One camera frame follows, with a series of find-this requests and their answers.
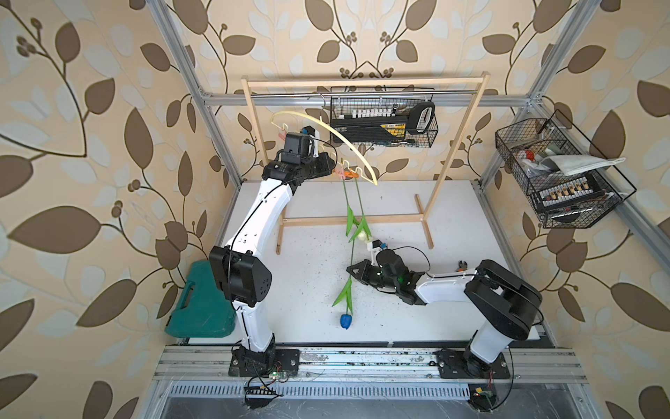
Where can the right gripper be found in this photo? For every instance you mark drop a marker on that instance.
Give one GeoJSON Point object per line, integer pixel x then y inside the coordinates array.
{"type": "Point", "coordinates": [361, 275]}

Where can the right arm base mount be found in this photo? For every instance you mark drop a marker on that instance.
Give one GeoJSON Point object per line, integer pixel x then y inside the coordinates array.
{"type": "Point", "coordinates": [461, 364]}

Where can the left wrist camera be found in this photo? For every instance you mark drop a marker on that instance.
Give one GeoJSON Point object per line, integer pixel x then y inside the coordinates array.
{"type": "Point", "coordinates": [313, 139]}

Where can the wooden drying rack frame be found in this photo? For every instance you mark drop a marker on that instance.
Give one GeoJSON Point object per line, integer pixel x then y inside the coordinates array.
{"type": "Point", "coordinates": [422, 216]}

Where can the blue tulip flower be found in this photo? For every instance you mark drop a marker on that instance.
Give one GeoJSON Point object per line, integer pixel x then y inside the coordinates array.
{"type": "Point", "coordinates": [345, 297]}

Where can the aluminium rail at front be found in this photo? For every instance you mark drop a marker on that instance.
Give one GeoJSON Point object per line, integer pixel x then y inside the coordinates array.
{"type": "Point", "coordinates": [372, 364]}

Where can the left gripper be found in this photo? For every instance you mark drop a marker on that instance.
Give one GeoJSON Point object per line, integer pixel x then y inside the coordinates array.
{"type": "Point", "coordinates": [330, 162]}

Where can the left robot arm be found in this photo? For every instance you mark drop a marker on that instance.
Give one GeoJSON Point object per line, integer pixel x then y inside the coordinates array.
{"type": "Point", "coordinates": [237, 266]}

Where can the paint tube set box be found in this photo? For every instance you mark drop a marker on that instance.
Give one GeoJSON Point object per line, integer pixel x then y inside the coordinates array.
{"type": "Point", "coordinates": [570, 193]}

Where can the white paper in side basket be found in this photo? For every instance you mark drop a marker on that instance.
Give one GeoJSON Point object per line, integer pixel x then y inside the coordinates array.
{"type": "Point", "coordinates": [571, 165]}

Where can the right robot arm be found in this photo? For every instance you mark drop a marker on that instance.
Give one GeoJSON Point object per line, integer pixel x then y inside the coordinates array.
{"type": "Point", "coordinates": [509, 305]}

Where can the back black wire basket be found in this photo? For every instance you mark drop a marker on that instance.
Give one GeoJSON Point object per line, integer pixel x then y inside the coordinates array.
{"type": "Point", "coordinates": [377, 96]}

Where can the black yellow tool in basket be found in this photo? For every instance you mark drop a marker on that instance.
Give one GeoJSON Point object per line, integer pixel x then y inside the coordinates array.
{"type": "Point", "coordinates": [402, 124]}

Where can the orange black pliers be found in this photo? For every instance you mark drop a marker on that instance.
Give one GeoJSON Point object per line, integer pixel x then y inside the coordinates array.
{"type": "Point", "coordinates": [462, 266]}

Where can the white tulip flower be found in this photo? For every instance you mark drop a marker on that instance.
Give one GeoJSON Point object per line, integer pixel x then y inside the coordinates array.
{"type": "Point", "coordinates": [363, 231]}
{"type": "Point", "coordinates": [351, 224]}

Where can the green plastic tool case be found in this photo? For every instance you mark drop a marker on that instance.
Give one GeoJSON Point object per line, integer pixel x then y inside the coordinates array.
{"type": "Point", "coordinates": [202, 310]}

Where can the side black wire basket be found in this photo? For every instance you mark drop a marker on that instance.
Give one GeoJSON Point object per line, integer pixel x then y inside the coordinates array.
{"type": "Point", "coordinates": [522, 145]}

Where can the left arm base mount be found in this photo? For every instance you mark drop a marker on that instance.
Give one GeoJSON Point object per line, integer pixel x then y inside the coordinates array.
{"type": "Point", "coordinates": [246, 363]}

